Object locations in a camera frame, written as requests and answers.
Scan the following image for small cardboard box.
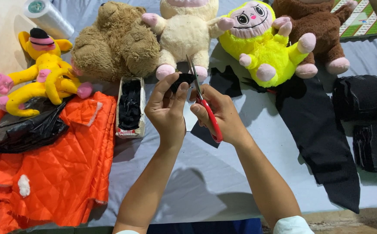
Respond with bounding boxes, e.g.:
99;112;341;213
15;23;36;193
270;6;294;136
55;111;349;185
115;76;147;140

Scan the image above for person's right hand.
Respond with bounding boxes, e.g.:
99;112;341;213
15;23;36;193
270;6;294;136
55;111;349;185
190;83;253;147

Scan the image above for small black felt piece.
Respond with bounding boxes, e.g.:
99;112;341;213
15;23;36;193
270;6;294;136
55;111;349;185
170;73;196;93

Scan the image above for black plastic bag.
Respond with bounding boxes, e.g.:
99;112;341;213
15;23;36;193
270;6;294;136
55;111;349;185
0;96;70;154

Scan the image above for neon yellow plush monster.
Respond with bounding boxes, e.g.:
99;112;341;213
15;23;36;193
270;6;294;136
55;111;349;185
217;0;317;88

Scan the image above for white right sleeve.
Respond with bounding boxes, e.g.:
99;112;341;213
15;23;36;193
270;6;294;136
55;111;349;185
273;215;315;234

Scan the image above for yellow long-limbed plush toy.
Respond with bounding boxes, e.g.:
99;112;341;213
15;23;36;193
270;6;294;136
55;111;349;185
0;28;93;118

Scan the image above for long black felt strip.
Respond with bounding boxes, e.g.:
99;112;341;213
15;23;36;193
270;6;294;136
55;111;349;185
274;76;361;215

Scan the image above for tan teddy bear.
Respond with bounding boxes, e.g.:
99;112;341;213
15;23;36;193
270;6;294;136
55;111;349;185
70;1;162;84

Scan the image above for brown plush monkey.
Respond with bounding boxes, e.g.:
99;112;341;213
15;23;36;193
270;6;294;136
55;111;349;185
272;0;359;79

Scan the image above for orange quilted fabric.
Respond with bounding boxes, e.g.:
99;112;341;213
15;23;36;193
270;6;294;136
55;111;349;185
0;91;118;234

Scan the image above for cream plush toy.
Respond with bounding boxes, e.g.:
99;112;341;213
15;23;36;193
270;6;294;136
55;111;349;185
142;0;236;82

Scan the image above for stack of black felt sheets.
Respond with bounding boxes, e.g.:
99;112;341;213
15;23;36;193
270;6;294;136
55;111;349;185
352;123;377;173
332;74;377;123

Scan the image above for green patterned mat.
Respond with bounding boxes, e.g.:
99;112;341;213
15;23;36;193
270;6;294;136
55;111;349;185
331;0;377;39

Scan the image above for person's left hand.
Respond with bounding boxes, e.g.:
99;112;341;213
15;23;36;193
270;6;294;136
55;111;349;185
144;72;190;149

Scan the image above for red-handled scissors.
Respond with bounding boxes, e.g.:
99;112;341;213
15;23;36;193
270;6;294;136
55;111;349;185
186;54;224;144

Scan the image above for grey table cloth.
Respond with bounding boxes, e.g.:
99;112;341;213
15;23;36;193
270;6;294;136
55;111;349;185
50;0;377;229

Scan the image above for blue trousers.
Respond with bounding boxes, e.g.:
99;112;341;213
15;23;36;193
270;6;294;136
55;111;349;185
146;217;264;234

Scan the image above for heap of black felt cutouts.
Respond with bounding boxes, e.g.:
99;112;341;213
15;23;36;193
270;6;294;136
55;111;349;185
118;80;142;131

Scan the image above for roll of clear plastic film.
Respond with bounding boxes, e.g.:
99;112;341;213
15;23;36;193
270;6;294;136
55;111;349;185
23;0;75;40

